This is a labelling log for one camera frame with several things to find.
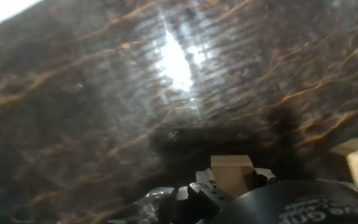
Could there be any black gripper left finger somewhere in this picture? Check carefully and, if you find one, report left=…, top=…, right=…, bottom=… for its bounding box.
left=172, top=168, right=234, bottom=224

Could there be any dark marble pattern mat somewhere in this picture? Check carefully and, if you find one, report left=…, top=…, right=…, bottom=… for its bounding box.
left=0, top=0, right=358, bottom=224

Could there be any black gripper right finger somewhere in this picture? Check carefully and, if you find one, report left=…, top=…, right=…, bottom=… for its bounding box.
left=253, top=167, right=278, bottom=186

